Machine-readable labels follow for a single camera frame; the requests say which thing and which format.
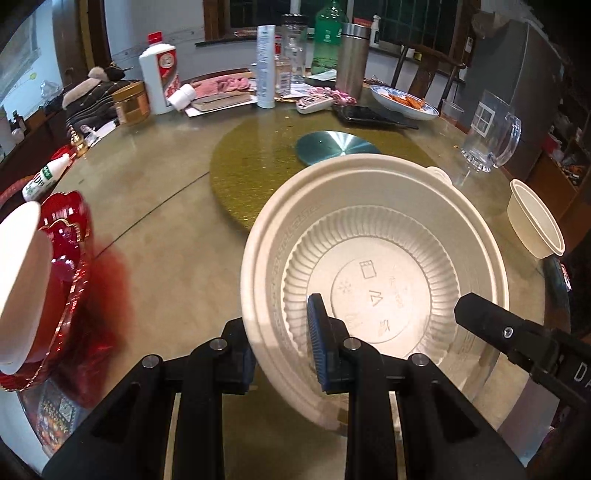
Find pink cloth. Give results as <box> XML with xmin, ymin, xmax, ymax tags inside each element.
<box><xmin>191</xmin><ymin>75</ymin><xmax>252</xmax><ymax>95</ymax></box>

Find black phone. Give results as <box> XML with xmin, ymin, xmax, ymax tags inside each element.
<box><xmin>333</xmin><ymin>105</ymin><xmax>419</xmax><ymax>131</ymax></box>

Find small golden glass bottle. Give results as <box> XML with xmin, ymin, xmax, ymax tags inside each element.
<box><xmin>69</xmin><ymin>124</ymin><xmax>90</xmax><ymax>158</ymax></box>

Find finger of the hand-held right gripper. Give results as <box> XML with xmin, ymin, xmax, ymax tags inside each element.
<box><xmin>454</xmin><ymin>292</ymin><xmax>563</xmax><ymax>385</ymax></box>

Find pile of dark clothes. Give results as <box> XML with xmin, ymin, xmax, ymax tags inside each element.
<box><xmin>44</xmin><ymin>66</ymin><xmax>139</xmax><ymax>139</ymax></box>

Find silver metal disc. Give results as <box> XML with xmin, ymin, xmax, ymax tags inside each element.
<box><xmin>295</xmin><ymin>130</ymin><xmax>382</xmax><ymax>166</ymax></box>

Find framed wall picture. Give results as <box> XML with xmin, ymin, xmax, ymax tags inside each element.
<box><xmin>0</xmin><ymin>18</ymin><xmax>52</xmax><ymax>109</ymax></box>

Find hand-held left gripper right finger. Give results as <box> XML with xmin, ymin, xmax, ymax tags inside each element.
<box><xmin>307</xmin><ymin>293</ymin><xmax>528</xmax><ymax>480</ymax></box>

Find blue patterned plate with food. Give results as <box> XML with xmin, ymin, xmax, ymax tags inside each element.
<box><xmin>369</xmin><ymin>84</ymin><xmax>440</xmax><ymax>121</ymax></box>

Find white disposable bowl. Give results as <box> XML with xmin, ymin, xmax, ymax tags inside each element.
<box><xmin>0</xmin><ymin>202</ymin><xmax>54</xmax><ymax>376</ymax></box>

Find small cream disposable bowl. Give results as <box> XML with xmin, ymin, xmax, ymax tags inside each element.
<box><xmin>506</xmin><ymin>179</ymin><xmax>566</xmax><ymax>258</ymax></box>

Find small clear plastic bottle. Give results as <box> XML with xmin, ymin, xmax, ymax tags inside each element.
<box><xmin>274</xmin><ymin>60</ymin><xmax>293</xmax><ymax>93</ymax></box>

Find old book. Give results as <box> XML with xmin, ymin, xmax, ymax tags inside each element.
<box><xmin>187</xmin><ymin>90</ymin><xmax>258</xmax><ymax>116</ymax></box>

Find dark red printed sheet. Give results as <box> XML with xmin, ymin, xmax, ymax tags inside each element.
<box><xmin>30</xmin><ymin>378</ymin><xmax>90</xmax><ymax>455</ymax></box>

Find white bottle green print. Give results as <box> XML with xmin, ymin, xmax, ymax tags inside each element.
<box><xmin>21</xmin><ymin>154</ymin><xmax>74</xmax><ymax>202</ymax></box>

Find dark wooden chair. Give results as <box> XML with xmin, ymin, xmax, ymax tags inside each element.
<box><xmin>392</xmin><ymin>42</ymin><xmax>467</xmax><ymax>100</ymax></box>

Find wooden framed window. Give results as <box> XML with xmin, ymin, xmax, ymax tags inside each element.
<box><xmin>203</xmin><ymin>0</ymin><xmax>467</xmax><ymax>51</ymax></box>

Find clear glass pitcher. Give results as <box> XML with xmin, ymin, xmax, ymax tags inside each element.
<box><xmin>459</xmin><ymin>89</ymin><xmax>522</xmax><ymax>174</ymax></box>

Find white pink case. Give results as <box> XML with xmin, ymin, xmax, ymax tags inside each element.
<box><xmin>295</xmin><ymin>95</ymin><xmax>334</xmax><ymax>114</ymax></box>

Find round gold turntable mat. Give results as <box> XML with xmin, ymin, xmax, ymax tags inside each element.
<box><xmin>209</xmin><ymin>111</ymin><xmax>437</xmax><ymax>232</ymax></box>

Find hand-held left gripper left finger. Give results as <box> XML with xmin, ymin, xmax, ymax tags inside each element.
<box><xmin>41</xmin><ymin>318</ymin><xmax>258</xmax><ymax>480</ymax></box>

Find white liquor bottle red cap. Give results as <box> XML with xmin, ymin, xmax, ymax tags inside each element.
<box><xmin>139</xmin><ymin>31</ymin><xmax>182</xmax><ymax>115</ymax></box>

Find clear plastic cup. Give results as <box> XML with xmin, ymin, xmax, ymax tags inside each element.
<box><xmin>441</xmin><ymin>98</ymin><xmax>465</xmax><ymax>125</ymax></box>

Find brown jar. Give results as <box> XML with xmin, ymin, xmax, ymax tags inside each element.
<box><xmin>112</xmin><ymin>80</ymin><xmax>151</xmax><ymax>126</ymax></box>

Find grey metal cabinet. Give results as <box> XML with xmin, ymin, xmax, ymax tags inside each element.
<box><xmin>466</xmin><ymin>18</ymin><xmax>573</xmax><ymax>139</ymax></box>

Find red scalloped plate gold rim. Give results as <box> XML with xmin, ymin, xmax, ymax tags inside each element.
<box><xmin>0</xmin><ymin>191</ymin><xmax>93</xmax><ymax>394</ymax></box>

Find green plastic bottle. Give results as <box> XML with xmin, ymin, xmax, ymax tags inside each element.
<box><xmin>313</xmin><ymin>0</ymin><xmax>349</xmax><ymax>77</ymax></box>

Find steel thermos flask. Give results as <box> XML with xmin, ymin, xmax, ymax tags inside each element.
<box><xmin>335</xmin><ymin>23</ymin><xmax>370</xmax><ymax>95</ymax></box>

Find white tube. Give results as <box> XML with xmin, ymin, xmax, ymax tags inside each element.
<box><xmin>255</xmin><ymin>25</ymin><xmax>278</xmax><ymax>109</ymax></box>

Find clear glass jar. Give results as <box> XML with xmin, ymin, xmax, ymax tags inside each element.
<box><xmin>280</xmin><ymin>14</ymin><xmax>308</xmax><ymax>86</ymax></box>

